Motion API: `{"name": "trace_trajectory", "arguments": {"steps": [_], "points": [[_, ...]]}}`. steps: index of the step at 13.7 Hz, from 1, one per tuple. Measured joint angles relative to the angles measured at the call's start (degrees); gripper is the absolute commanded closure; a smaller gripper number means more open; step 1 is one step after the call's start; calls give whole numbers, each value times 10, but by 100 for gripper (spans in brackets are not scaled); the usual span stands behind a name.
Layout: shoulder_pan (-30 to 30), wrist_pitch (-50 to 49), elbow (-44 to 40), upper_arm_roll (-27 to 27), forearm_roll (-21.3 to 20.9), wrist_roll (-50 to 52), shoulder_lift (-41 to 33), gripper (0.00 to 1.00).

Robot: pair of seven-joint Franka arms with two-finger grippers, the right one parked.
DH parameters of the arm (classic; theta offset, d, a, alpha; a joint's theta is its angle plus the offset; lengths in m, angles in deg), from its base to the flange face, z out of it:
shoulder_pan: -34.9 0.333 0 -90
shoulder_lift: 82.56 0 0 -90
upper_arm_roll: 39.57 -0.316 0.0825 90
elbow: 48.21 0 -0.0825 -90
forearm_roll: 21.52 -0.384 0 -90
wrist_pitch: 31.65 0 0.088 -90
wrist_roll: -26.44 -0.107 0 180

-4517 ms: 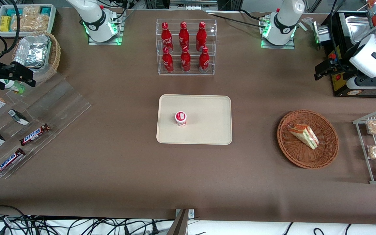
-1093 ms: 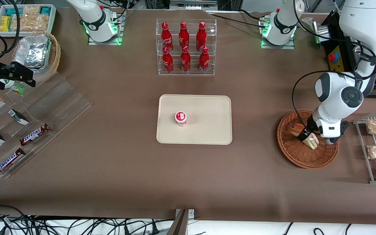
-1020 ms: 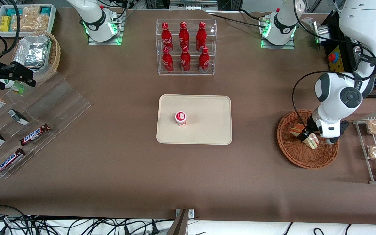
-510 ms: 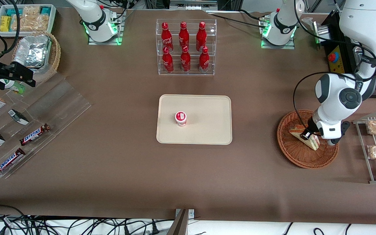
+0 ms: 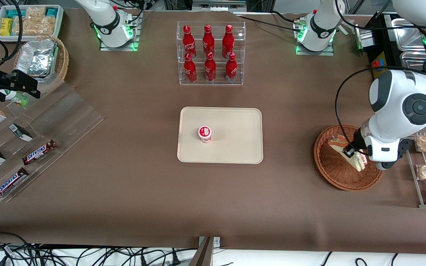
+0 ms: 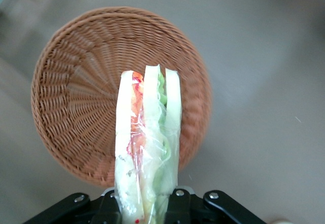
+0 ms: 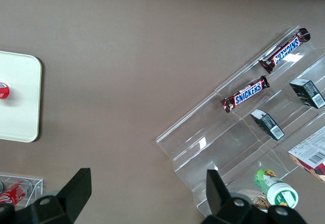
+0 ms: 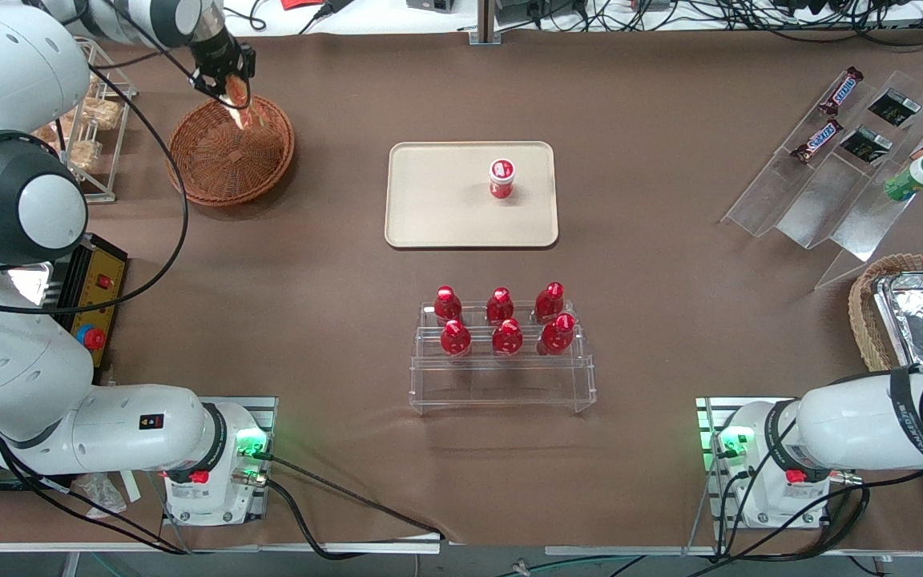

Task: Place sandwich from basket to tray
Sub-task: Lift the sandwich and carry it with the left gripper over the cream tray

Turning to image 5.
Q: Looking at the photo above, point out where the red cola bottle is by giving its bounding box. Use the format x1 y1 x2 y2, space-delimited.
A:
222 24 234 59
204 52 217 82
182 25 197 59
202 24 215 56
183 52 197 83
225 52 238 83

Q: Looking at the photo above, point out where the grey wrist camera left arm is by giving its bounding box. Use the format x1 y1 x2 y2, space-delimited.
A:
377 137 414 171

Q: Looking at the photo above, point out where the brown table cover sheet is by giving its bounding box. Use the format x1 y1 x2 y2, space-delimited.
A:
0 7 426 255

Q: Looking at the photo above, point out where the triangle sandwich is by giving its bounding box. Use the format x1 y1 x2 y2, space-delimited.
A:
328 134 368 173

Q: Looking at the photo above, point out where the white cup with red lid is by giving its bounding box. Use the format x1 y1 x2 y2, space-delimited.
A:
198 126 212 144

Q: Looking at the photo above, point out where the metal base plate right arm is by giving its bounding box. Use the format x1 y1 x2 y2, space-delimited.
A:
99 10 140 52

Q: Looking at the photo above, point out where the small white green bottle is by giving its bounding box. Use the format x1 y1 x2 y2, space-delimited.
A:
0 89 29 108

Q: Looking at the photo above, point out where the tan wicker basket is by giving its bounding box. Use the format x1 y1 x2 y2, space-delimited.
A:
13 35 69 95

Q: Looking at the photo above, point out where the yellow snack packet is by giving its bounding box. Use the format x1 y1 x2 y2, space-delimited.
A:
0 18 14 37

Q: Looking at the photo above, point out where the clear acrylic stepped display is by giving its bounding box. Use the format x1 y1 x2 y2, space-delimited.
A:
0 82 105 203

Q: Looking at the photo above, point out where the clear acrylic bottle rack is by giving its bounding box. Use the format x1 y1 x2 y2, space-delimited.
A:
176 21 246 86

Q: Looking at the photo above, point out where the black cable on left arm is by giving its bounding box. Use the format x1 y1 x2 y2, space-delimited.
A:
334 66 426 150

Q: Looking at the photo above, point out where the Snickers chocolate bar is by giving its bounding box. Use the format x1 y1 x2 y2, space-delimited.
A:
0 167 30 200
22 140 57 166

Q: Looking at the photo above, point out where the aluminium foil container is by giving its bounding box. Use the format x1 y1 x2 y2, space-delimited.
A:
15 39 59 78

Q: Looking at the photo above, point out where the steel tray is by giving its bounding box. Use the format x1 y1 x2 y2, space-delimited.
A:
390 18 426 52
399 52 426 71

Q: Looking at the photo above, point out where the aluminium post bracket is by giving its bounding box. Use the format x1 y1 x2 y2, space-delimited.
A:
189 236 221 266

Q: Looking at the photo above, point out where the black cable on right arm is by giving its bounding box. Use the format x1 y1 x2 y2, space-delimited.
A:
0 0 24 69

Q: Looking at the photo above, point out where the round brown wicker basket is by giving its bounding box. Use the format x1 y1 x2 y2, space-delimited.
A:
314 125 383 191

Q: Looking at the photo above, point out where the beige plastic tray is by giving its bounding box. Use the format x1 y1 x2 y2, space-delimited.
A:
177 106 264 164

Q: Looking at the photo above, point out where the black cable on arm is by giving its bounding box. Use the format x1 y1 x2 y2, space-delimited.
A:
0 0 24 69
334 66 426 150

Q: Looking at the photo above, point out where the metal base plate left arm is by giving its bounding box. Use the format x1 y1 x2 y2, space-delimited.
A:
295 22 335 57

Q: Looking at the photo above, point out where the aluminium frame structure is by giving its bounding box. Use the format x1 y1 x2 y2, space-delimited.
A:
161 0 274 12

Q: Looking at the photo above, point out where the clear bag of crackers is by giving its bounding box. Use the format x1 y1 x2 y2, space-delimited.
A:
24 7 47 18
13 16 56 36

